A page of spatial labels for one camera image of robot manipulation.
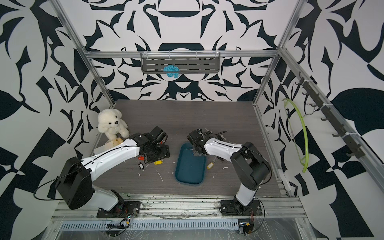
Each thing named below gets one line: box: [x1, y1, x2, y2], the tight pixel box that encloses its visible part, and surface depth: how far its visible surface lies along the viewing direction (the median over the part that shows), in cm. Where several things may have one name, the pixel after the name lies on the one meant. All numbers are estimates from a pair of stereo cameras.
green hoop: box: [282, 98, 310, 174], surface depth 76 cm
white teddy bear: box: [97, 108, 130, 140], surface depth 90 cm
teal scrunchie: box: [163, 64, 180, 78], surface depth 93 cm
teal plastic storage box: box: [175, 142, 207, 186], surface depth 88 cm
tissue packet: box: [104, 137, 124, 151], surface depth 96 cm
